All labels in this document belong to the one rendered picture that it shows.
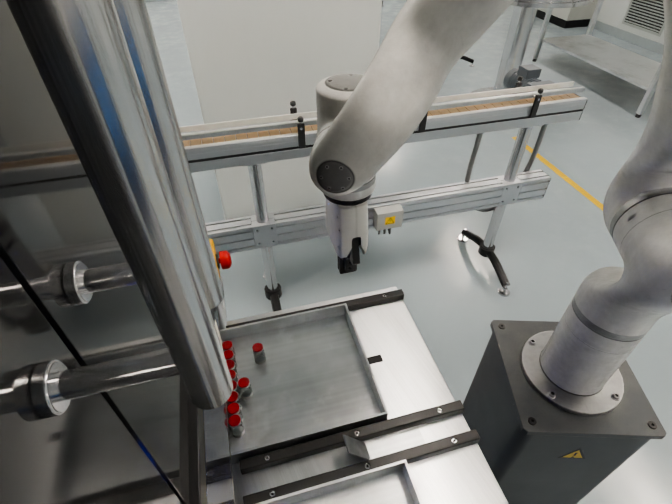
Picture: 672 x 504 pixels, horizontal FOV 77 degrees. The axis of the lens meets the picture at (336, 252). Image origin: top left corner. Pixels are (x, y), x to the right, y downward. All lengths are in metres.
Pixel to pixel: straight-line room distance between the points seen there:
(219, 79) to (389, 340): 1.49
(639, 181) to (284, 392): 0.67
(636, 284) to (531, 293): 1.72
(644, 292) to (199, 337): 0.61
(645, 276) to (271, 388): 0.63
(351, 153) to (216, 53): 1.59
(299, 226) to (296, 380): 1.01
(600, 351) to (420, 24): 0.61
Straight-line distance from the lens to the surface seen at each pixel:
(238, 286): 2.26
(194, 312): 0.16
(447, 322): 2.12
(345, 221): 0.62
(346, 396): 0.83
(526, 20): 4.19
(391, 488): 0.78
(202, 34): 2.01
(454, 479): 0.80
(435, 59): 0.51
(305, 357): 0.88
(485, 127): 1.82
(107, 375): 0.20
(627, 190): 0.75
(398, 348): 0.90
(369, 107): 0.47
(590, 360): 0.88
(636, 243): 0.70
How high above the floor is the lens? 1.61
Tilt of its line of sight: 42 degrees down
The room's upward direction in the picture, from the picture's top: straight up
